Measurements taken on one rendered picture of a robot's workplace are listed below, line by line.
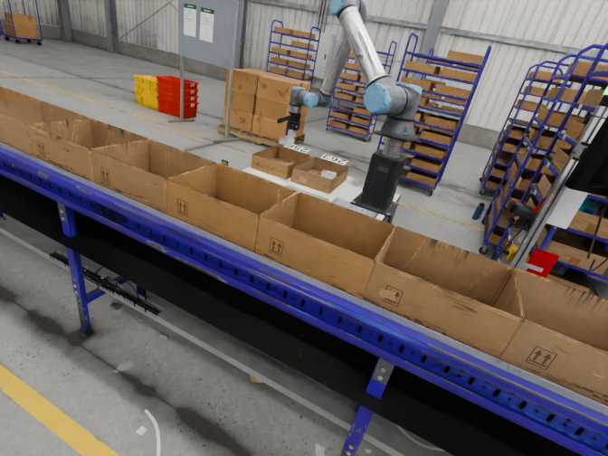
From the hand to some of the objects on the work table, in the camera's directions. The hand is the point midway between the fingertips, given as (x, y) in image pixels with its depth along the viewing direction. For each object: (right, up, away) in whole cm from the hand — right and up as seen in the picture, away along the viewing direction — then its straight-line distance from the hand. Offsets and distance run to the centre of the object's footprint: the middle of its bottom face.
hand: (287, 139), depth 248 cm
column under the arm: (+58, -50, -31) cm, 82 cm away
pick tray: (+24, -32, -10) cm, 41 cm away
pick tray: (-4, -21, -1) cm, 21 cm away
